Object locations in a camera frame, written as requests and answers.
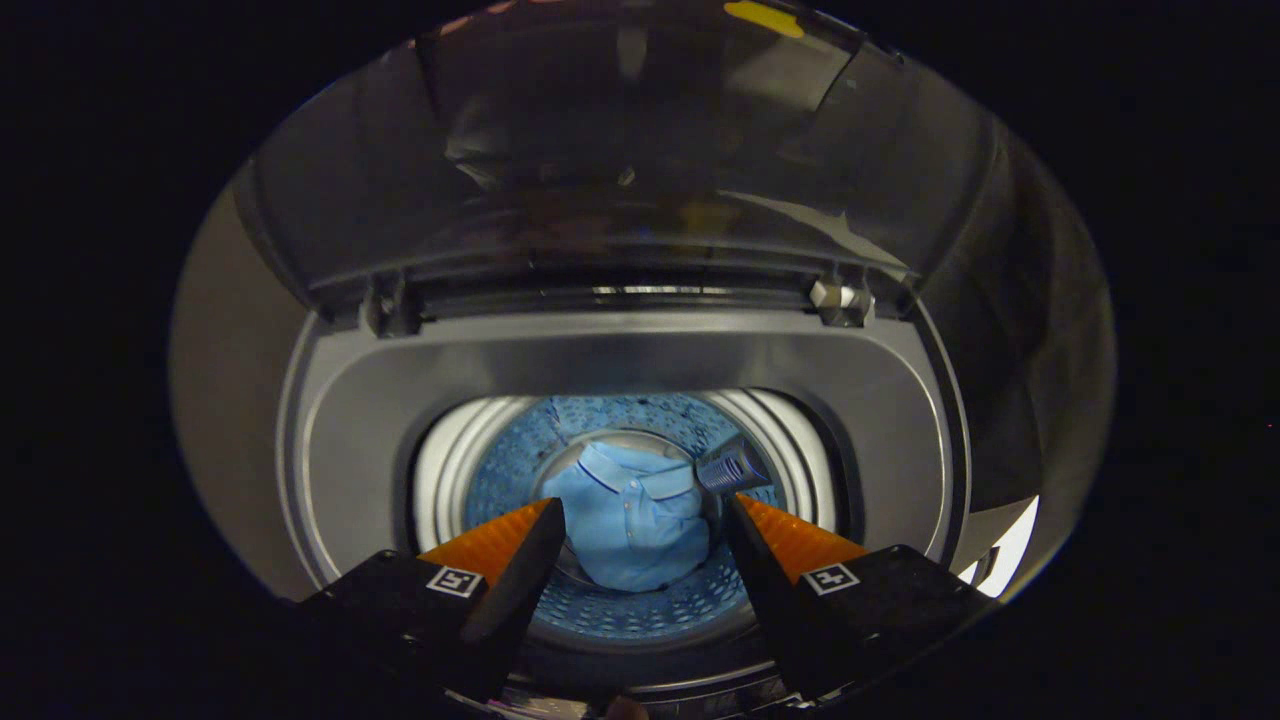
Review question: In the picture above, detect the grey top-load washing machine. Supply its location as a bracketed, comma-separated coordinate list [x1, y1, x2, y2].
[168, 185, 1117, 720]

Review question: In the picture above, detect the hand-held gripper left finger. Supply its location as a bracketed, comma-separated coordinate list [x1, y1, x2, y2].
[295, 497, 567, 704]

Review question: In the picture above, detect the white panel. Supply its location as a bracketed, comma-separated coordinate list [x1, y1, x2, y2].
[958, 496, 1041, 599]

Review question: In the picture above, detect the light blue polo shirt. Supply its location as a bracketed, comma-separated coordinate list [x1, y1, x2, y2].
[543, 440, 712, 593]

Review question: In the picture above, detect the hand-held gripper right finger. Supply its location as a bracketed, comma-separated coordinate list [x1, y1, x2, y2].
[723, 493, 1001, 701]

